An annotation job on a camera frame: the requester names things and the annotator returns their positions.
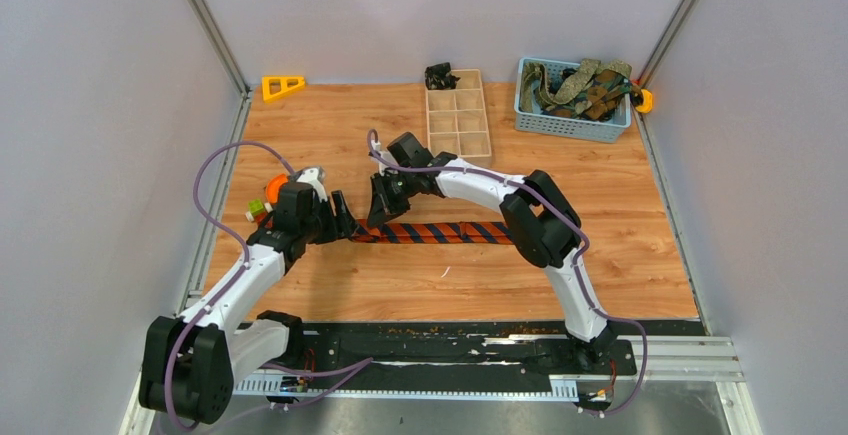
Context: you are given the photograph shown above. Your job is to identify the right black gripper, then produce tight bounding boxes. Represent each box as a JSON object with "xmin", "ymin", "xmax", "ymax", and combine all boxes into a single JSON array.
[{"xmin": 368, "ymin": 168, "xmax": 420, "ymax": 228}]

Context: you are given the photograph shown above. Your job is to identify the orange navy striped tie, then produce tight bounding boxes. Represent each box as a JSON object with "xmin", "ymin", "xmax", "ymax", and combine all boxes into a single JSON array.
[{"xmin": 351, "ymin": 220, "xmax": 513, "ymax": 245}]

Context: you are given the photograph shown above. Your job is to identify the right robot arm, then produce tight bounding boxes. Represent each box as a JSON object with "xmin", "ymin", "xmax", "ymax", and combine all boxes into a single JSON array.
[{"xmin": 367, "ymin": 158, "xmax": 616, "ymax": 373}]

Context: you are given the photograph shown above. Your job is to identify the orange curved block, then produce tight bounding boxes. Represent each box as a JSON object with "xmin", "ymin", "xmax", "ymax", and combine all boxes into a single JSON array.
[{"xmin": 264, "ymin": 174, "xmax": 289, "ymax": 205}]

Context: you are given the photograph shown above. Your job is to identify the green and red toy blocks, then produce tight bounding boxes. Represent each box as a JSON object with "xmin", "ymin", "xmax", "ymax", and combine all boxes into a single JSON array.
[{"xmin": 245, "ymin": 199, "xmax": 274, "ymax": 227}]

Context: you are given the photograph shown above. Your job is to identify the wooden compartment box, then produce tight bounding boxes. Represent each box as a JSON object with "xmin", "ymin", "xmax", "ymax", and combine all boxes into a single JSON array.
[{"xmin": 425, "ymin": 69, "xmax": 493, "ymax": 168}]

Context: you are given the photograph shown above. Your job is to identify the rolled black tie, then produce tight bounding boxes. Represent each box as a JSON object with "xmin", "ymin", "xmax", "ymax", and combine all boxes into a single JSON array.
[{"xmin": 424, "ymin": 62, "xmax": 461, "ymax": 91}]

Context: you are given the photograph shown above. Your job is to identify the olive patterned tie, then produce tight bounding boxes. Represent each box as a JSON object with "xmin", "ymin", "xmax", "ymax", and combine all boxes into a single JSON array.
[{"xmin": 518, "ymin": 58, "xmax": 641, "ymax": 121}]

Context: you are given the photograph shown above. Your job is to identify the brown teal patterned tie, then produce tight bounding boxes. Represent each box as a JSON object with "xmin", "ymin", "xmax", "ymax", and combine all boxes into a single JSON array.
[{"xmin": 542, "ymin": 64, "xmax": 632, "ymax": 122}]

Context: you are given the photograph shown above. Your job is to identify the blue plastic basket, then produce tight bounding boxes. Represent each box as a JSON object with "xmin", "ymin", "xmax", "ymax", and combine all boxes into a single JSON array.
[{"xmin": 514, "ymin": 57, "xmax": 633, "ymax": 143}]

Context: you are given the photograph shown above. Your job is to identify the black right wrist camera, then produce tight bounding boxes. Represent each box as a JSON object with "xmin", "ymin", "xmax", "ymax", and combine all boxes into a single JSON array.
[{"xmin": 387, "ymin": 132, "xmax": 434, "ymax": 168}]

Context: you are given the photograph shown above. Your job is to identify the yellow triangle bracket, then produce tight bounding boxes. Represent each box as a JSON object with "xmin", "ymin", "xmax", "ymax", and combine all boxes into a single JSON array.
[{"xmin": 261, "ymin": 76, "xmax": 307, "ymax": 103}]

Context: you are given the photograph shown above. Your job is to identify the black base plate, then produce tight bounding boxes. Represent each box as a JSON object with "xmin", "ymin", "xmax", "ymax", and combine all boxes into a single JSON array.
[{"xmin": 241, "ymin": 320, "xmax": 639, "ymax": 395}]

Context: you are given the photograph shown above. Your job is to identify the yellow orange corner bracket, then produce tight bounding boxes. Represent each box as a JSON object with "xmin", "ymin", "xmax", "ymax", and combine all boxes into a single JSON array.
[{"xmin": 630, "ymin": 79, "xmax": 654, "ymax": 114}]

